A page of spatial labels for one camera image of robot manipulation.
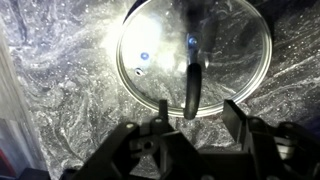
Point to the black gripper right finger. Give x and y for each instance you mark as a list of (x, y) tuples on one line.
[(260, 140)]

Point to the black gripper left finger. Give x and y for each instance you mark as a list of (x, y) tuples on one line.
[(166, 146)]

